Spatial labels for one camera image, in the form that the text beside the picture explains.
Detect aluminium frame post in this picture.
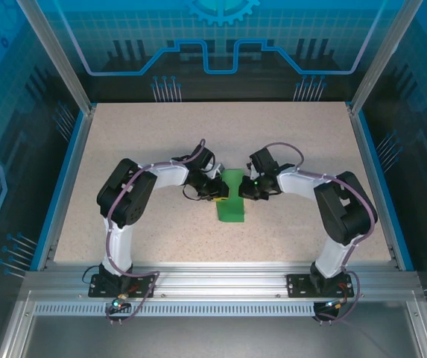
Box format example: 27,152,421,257
15,0,97,115
348,0,426,116

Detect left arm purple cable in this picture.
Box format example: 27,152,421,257
103,138,161,324

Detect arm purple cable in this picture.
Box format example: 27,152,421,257
103,138,161,324
263,142,379,324

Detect green paper sheet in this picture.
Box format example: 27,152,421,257
217,168,247,224

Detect slotted cable duct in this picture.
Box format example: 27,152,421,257
34,302,317,317

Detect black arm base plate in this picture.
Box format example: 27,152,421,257
88,273,157,298
285,273,355,298

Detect aluminium mounting rail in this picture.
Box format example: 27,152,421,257
25,260,419,301

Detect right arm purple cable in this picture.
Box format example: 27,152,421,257
263,142,379,324

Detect aluminium side rail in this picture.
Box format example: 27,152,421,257
36,107,95,271
348,107,416,271

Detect cable connector with LED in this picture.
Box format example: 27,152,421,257
323,298,348,311
110,292,130,311

